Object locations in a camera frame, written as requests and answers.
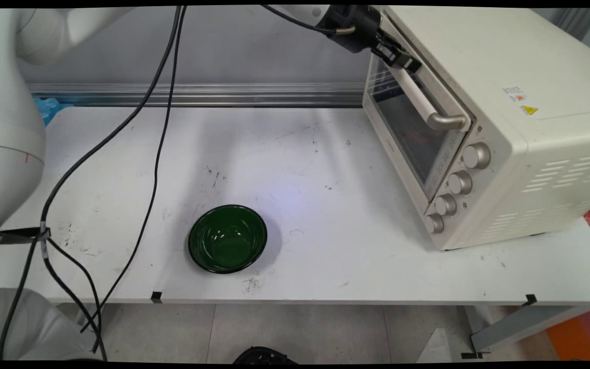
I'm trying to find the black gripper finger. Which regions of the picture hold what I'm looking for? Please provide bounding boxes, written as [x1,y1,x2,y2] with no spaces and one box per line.
[371,43,414,73]
[378,28,423,67]

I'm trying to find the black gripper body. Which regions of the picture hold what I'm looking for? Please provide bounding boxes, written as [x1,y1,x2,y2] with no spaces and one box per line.
[320,5,383,53]

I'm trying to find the glass oven door with handle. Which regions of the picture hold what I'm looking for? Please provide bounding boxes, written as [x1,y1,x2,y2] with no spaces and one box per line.
[363,18,475,201]

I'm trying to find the large beige oven knob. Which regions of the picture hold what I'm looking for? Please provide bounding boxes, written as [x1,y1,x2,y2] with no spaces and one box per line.
[462,142,492,170]

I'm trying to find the cream toaster oven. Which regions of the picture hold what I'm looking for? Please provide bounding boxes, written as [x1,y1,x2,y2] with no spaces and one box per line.
[362,6,590,252]

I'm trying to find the small beige oven knob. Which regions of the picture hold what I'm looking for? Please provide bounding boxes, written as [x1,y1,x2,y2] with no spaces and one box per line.
[424,213,445,235]

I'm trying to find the grey ribbed panel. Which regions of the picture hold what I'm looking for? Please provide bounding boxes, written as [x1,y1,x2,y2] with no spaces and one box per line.
[549,8,590,60]

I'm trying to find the dark green glass bowl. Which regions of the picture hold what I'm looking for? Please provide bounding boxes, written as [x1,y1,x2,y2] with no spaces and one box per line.
[188,204,268,274]

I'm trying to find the grey metal table leg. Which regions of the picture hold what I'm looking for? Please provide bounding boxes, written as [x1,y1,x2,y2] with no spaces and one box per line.
[460,305,585,360]
[74,303,106,335]

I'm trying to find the blue plastic wrap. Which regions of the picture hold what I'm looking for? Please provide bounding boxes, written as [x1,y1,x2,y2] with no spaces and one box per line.
[34,97,74,127]

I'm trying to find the black round floor object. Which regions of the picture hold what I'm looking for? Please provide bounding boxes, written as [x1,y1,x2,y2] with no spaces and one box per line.
[233,346,299,365]

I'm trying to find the orange box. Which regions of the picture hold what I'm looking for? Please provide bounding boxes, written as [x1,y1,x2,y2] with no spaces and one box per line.
[545,306,590,361]

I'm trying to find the aluminium rail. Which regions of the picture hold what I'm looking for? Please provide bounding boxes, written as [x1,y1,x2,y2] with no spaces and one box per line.
[27,83,366,109]

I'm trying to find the black cable with metal plug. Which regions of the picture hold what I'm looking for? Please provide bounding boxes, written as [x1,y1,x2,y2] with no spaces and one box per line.
[80,5,356,334]

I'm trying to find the thin black cable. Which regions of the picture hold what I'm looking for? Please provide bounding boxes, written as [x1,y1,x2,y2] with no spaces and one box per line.
[40,5,183,362]

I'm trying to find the black velcro cable strap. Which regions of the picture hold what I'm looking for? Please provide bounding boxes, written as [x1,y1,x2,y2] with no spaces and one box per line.
[0,227,52,245]

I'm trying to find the black cable at arm base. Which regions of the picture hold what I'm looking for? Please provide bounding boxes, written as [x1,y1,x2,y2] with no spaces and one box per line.
[0,238,38,360]

